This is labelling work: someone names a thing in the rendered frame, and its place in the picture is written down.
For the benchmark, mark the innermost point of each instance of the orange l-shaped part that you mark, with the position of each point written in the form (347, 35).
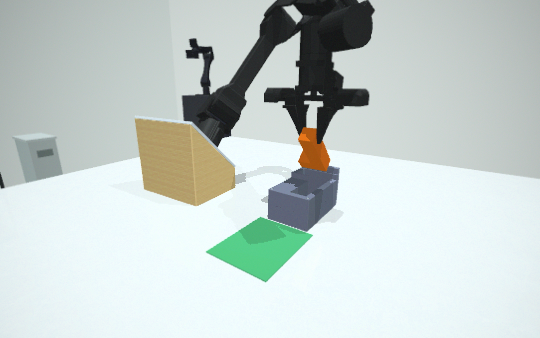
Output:
(313, 156)

